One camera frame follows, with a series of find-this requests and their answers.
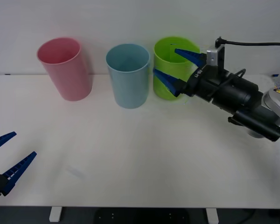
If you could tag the pale blue plastic bin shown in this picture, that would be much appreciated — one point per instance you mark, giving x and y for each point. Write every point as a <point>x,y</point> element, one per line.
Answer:
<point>128,88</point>

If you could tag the pink plastic bin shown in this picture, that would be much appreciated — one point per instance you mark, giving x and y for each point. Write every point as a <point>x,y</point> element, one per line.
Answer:
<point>67,79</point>

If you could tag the white table leg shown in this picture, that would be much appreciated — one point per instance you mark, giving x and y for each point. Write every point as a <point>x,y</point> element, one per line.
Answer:
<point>212,215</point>
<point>55,214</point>

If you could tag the green plastic bin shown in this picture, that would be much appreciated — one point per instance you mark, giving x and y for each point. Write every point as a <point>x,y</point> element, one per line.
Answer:
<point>163,57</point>

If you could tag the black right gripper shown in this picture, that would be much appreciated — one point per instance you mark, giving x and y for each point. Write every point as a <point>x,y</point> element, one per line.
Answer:
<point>205,81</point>

